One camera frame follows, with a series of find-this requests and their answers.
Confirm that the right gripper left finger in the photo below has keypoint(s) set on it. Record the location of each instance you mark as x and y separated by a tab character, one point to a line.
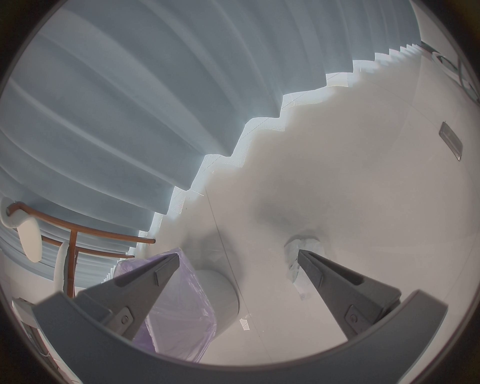
142	292

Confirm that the purple plastic bag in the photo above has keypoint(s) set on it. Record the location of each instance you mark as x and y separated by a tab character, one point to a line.
180	300

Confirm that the white cushioned wooden chair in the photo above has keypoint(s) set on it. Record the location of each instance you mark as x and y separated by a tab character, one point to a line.
32	240

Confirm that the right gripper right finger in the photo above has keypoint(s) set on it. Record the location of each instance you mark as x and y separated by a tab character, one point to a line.
337	292

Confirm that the white trash bin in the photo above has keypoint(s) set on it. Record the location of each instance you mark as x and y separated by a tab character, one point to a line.
225	300

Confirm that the pale blue curtain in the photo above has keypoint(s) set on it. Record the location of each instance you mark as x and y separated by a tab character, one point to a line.
150	93

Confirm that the crumpled white paper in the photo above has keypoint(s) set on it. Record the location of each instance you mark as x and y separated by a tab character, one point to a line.
292	268

